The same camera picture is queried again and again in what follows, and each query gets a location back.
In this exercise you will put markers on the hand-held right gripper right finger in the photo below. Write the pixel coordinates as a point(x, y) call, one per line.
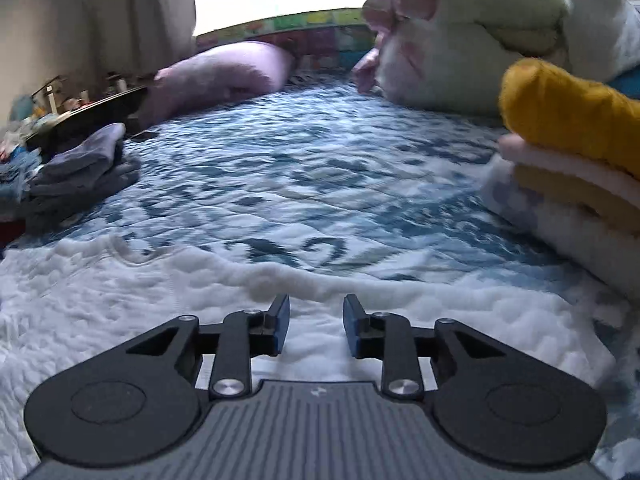
point(352, 327)

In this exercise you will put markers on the pink pillow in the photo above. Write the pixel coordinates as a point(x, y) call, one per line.
point(215, 75)

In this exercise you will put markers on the pale curtain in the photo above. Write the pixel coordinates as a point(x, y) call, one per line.
point(150, 10)

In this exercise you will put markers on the light blue towel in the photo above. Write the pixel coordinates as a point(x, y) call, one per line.
point(17, 172)

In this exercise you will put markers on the white pink plush blanket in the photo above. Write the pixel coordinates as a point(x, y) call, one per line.
point(425, 55)

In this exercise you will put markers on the teal cloth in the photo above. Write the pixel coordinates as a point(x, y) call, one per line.
point(625, 82)

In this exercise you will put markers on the pale pink folded garment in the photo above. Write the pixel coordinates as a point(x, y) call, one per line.
point(550, 157)

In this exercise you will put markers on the grey-blue folded garment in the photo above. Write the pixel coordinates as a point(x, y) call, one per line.
point(80, 200)

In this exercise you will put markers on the pale green cloth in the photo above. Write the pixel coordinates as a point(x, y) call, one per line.
point(495, 10)

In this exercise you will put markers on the lavender folded garment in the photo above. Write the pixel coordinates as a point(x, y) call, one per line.
point(85, 152)

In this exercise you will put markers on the white fluffy cloth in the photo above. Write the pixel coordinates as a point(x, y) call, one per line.
point(595, 25)

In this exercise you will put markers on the pile of folded towels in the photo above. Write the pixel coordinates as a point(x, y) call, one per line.
point(550, 230)

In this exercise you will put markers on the dark cluttered side table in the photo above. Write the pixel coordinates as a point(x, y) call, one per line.
point(90, 115)

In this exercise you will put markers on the colourful foam play mat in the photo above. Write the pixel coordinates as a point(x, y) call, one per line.
point(320, 40)

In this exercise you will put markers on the yellow folded garment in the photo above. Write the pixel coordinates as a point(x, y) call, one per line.
point(575, 190)

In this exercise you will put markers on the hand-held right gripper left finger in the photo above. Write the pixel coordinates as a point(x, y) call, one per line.
point(280, 325)

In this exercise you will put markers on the white quilted garment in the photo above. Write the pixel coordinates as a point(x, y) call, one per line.
point(150, 285)

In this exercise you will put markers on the mustard yellow garment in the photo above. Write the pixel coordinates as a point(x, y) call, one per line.
point(565, 105)

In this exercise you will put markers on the blue patterned quilt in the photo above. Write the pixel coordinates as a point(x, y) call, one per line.
point(300, 160)

